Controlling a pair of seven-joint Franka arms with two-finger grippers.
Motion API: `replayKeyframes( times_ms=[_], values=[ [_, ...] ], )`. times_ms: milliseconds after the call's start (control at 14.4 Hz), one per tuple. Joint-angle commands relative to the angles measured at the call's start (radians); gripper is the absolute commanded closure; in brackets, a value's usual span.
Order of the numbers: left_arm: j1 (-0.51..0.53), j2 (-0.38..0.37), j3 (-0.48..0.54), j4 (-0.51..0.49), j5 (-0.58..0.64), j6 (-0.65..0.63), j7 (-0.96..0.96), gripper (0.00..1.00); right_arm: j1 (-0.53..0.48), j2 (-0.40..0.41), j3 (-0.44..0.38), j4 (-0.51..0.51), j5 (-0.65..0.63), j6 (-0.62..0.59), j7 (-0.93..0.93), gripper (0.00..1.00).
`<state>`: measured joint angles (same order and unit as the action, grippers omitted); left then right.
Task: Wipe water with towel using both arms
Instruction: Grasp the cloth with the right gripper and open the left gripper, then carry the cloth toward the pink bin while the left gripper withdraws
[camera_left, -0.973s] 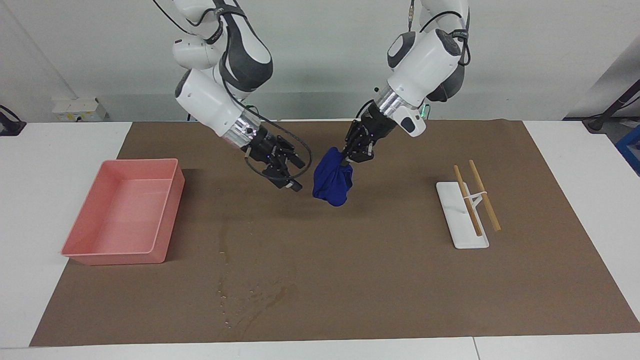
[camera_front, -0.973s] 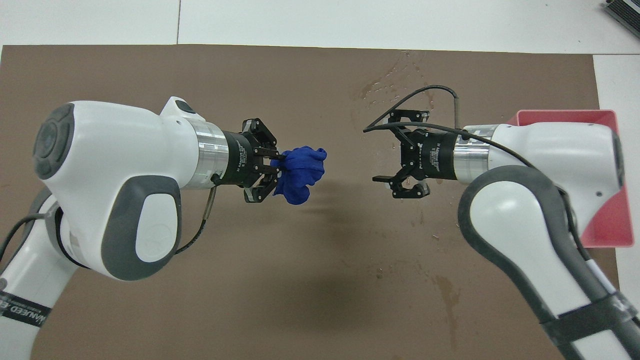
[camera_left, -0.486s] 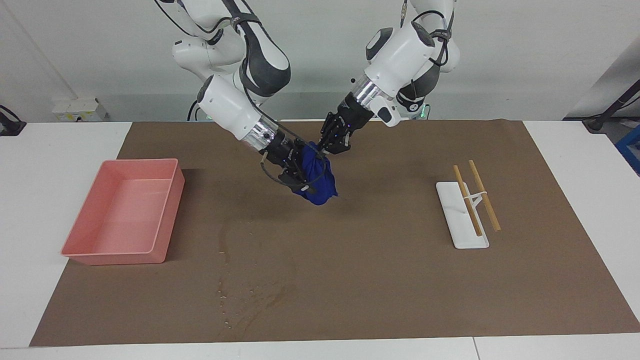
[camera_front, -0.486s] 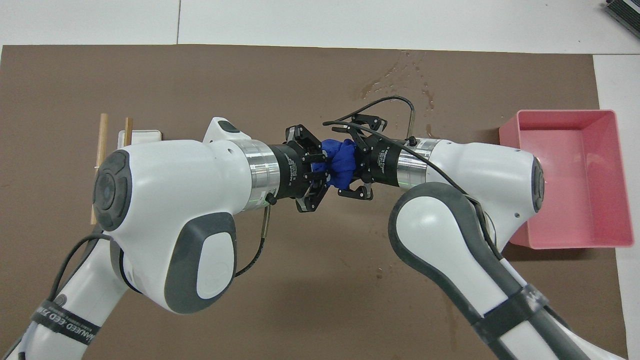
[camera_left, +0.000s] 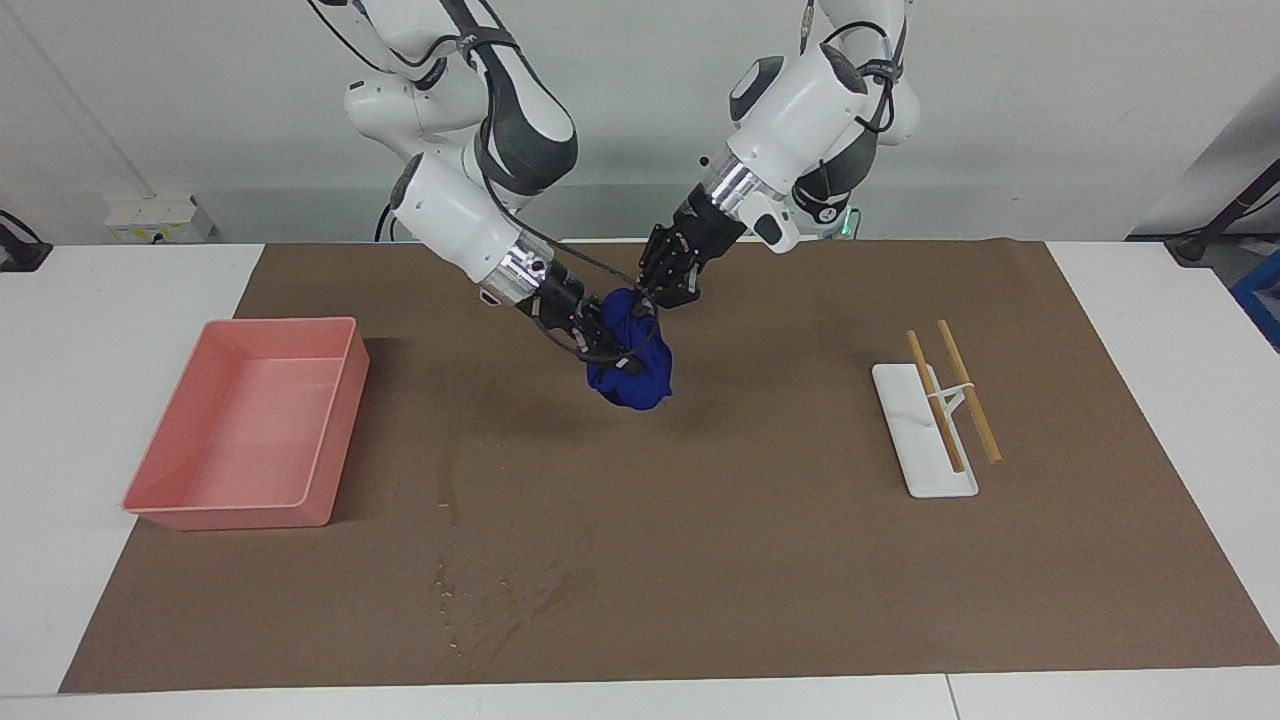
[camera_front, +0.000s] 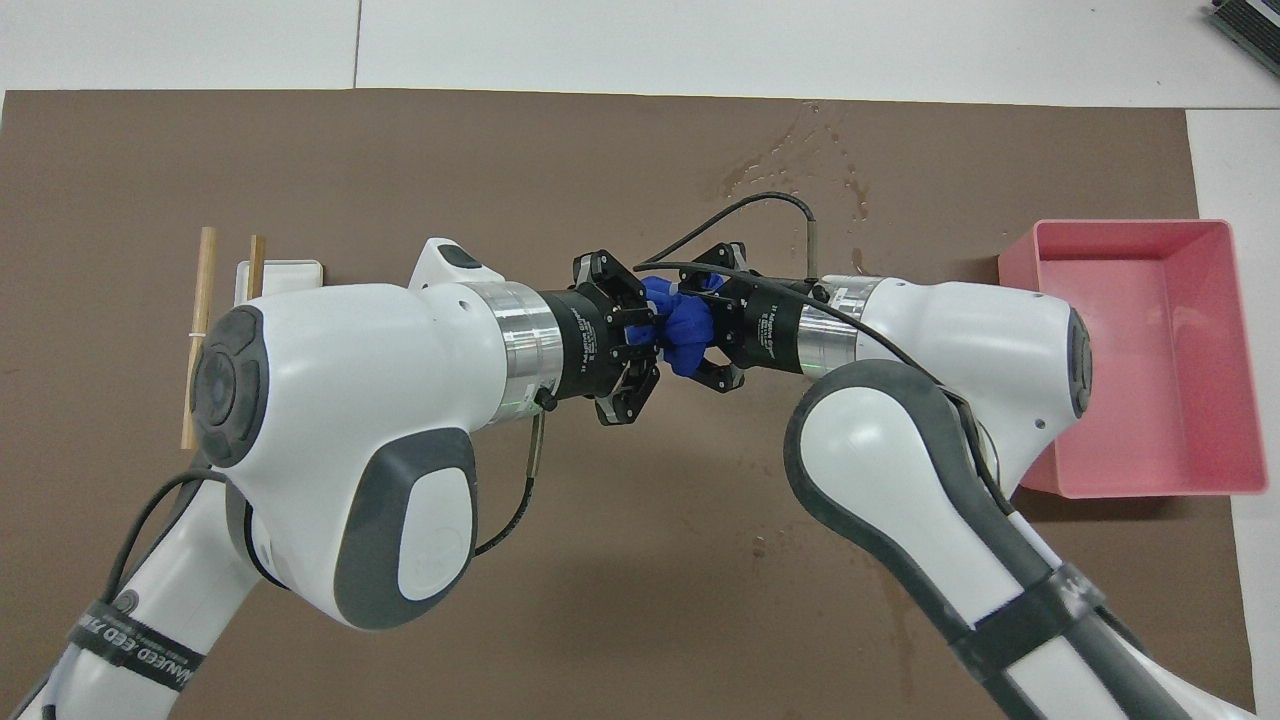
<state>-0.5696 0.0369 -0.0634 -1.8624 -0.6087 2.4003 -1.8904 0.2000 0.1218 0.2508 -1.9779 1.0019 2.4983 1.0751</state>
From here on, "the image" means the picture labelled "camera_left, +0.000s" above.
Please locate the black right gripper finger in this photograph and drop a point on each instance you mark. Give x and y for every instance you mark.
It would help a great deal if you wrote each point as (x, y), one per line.
(612, 330)
(615, 358)

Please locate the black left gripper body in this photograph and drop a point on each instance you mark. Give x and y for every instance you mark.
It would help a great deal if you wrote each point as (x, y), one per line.
(690, 240)

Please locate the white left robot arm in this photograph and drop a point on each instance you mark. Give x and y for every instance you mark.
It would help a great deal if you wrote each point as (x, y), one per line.
(800, 100)

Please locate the black stand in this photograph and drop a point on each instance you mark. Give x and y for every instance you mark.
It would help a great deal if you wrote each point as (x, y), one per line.
(1195, 245)

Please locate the white rack with wooden rods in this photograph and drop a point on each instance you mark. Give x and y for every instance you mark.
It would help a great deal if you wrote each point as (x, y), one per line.
(935, 480)

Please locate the pink plastic bin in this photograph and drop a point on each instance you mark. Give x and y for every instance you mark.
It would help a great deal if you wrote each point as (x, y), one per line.
(250, 430)

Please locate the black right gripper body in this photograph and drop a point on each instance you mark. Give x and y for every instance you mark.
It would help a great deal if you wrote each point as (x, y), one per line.
(560, 300)

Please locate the spilled water puddle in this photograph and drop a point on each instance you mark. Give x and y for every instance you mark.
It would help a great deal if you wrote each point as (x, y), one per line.
(545, 600)

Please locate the dark blue towel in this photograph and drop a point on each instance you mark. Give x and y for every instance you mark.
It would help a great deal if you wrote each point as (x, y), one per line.
(635, 385)

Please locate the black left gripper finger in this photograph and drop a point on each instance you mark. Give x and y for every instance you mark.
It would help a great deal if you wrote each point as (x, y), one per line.
(655, 288)
(685, 292)

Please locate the brown table mat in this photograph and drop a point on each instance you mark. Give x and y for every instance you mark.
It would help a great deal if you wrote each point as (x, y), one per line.
(800, 550)

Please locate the black clamp base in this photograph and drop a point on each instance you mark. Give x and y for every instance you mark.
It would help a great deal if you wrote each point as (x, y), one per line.
(20, 255)

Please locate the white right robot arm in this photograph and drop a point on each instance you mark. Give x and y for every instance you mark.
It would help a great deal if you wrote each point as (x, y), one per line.
(450, 210)

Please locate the white wall socket strip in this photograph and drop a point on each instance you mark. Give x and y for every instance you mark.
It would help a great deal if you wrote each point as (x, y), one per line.
(160, 220)

